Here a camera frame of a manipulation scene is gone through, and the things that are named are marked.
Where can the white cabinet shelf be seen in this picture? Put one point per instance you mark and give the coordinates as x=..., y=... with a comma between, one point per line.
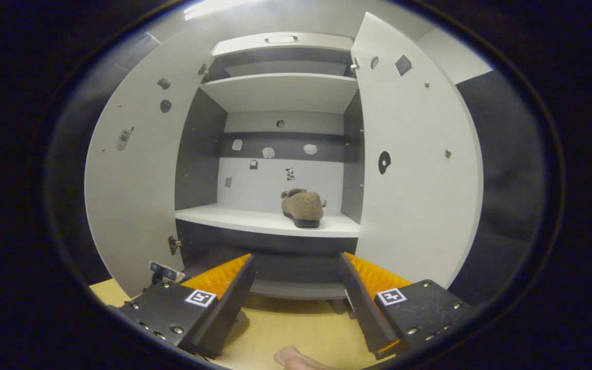
x=255, y=221
x=280, y=92

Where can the silver webcam on stand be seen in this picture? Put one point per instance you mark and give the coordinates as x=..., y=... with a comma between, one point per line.
x=165, y=271

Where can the brown shoe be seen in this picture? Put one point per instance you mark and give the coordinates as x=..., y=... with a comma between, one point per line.
x=303, y=208

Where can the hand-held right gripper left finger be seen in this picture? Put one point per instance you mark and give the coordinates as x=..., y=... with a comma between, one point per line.
x=224, y=308

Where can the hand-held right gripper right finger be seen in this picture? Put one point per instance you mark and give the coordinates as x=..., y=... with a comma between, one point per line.
x=365, y=308

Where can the black backdrop cloth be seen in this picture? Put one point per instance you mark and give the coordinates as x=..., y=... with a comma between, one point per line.
x=501, y=180

